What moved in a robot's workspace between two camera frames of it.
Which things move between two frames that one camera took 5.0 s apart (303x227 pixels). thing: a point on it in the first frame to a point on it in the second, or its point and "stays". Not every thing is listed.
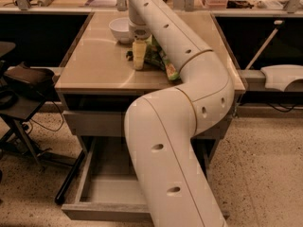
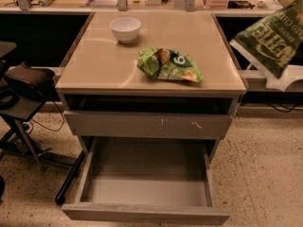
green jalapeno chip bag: x=153 y=53 to x=276 y=39
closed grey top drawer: x=112 y=124 stays
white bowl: x=120 y=28 stays
